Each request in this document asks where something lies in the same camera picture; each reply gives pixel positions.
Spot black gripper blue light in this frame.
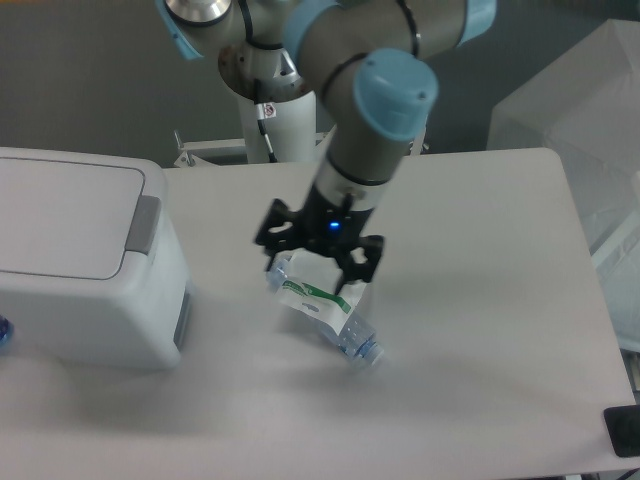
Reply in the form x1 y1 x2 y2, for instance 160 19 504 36
254 185 385 295

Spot white covered box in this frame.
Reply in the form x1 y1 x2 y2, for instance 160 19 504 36
487 20 639 352

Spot white green plastic pouch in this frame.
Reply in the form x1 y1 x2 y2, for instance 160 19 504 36
266 250 368 334

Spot black device at table corner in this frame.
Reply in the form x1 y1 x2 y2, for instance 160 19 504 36
603 405 639 458

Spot black cable on pedestal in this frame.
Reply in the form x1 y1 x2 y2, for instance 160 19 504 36
252 78 279 164

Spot grey trash can push button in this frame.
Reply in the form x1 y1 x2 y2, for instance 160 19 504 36
125 195 162 255

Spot grey levelling foot bolt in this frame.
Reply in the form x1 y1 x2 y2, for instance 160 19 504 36
408 127 430 156

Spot clear plastic water bottle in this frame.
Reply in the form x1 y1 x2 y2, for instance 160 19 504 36
267 283 384 367

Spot white trash can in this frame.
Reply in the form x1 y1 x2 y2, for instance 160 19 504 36
1 147 193 370

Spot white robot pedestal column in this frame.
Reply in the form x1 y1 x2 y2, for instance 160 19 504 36
217 39 321 165

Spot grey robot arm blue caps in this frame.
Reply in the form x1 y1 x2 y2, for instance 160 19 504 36
156 1 497 286

